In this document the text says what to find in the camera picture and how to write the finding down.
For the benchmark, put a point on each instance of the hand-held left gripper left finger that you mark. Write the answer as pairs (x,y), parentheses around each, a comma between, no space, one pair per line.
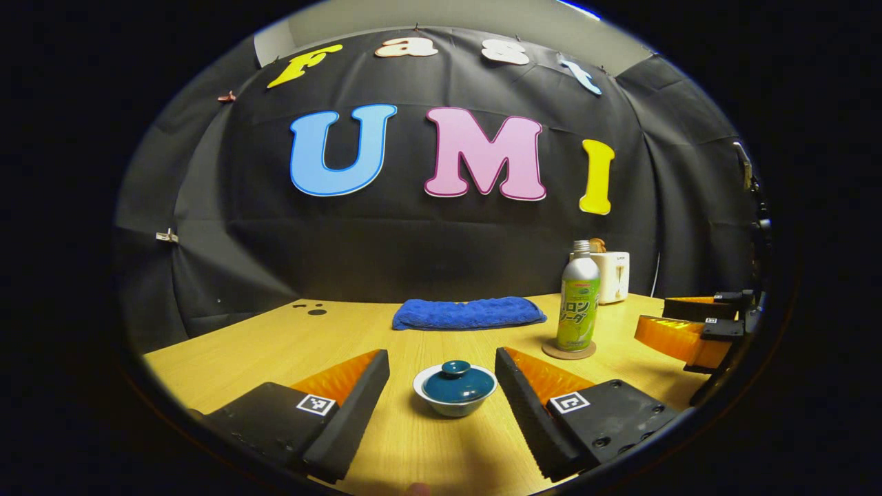
(355,413)

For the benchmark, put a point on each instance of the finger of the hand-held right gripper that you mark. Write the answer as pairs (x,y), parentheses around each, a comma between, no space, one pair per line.
(689,308)
(720,332)

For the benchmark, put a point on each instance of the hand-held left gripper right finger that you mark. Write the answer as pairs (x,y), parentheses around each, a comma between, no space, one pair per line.
(524,413)

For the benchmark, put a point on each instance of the brown round coaster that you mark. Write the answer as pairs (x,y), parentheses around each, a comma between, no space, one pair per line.
(551,353)

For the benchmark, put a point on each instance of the white teacup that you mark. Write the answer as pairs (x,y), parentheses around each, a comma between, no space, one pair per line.
(455,409)

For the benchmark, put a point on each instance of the teal teacup lid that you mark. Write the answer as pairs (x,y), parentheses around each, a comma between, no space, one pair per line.
(457,386)

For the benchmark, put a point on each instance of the silver green label water bottle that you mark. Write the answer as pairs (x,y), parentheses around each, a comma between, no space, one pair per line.
(577,303)

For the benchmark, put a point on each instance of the white toaster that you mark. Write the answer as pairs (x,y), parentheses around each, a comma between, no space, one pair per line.
(614,275)

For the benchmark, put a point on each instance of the toast slice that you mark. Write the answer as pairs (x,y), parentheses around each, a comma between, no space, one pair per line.
(598,245)

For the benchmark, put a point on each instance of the blue towel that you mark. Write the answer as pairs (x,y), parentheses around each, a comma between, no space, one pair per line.
(468,313)

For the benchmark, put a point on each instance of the white cloth clip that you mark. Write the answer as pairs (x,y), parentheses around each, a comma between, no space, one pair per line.
(167,236)

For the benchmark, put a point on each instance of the red cloth clip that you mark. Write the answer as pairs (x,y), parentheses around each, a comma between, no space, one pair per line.
(227,97)

